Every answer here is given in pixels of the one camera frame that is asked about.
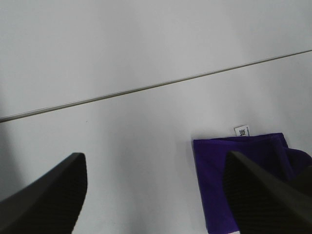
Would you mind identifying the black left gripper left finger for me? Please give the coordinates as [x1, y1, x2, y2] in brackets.
[0, 153, 87, 234]

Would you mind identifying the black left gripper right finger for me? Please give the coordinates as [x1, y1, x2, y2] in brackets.
[223, 151, 312, 234]

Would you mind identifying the purple towel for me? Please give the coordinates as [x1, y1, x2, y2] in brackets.
[193, 126, 312, 234]

